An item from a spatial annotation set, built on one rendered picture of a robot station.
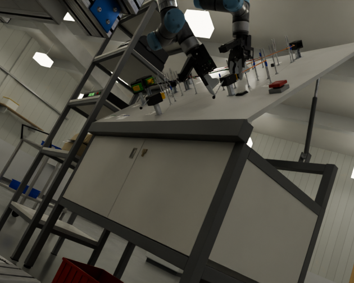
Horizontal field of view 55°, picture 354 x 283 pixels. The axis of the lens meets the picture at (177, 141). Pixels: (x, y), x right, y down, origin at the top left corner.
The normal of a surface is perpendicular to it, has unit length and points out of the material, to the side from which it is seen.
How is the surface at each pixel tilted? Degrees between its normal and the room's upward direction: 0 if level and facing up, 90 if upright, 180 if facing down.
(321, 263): 90
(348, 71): 90
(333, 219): 90
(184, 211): 90
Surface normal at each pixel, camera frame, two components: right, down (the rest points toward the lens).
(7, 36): 0.86, 0.25
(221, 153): -0.68, -0.48
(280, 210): 0.62, 0.04
